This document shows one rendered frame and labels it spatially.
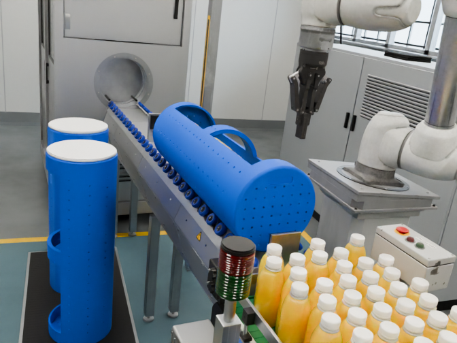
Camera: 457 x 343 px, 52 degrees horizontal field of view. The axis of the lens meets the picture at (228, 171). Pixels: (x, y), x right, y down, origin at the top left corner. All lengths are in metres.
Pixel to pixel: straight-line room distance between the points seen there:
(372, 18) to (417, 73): 2.02
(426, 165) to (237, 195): 0.76
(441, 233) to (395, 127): 1.25
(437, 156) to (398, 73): 1.57
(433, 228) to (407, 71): 0.99
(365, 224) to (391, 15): 0.95
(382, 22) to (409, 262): 0.63
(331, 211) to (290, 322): 0.95
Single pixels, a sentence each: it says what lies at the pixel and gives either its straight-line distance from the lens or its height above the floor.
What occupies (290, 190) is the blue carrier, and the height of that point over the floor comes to 1.15.
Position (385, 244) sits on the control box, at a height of 1.06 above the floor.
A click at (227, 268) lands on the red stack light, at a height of 1.22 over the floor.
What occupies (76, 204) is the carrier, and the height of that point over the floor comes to 0.85.
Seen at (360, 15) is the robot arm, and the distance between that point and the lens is 1.18.
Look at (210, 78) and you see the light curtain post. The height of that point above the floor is 1.26.
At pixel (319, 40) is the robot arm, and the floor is 1.60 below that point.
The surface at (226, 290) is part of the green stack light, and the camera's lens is 0.86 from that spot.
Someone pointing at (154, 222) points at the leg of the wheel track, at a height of 0.60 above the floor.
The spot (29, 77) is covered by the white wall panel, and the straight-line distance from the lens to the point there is 6.36.
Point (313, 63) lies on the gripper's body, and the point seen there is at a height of 1.54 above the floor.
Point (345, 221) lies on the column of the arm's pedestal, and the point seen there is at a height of 0.91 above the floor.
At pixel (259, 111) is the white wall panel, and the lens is 6.99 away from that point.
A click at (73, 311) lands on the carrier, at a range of 2.23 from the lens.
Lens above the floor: 1.65
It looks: 19 degrees down
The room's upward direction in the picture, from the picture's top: 7 degrees clockwise
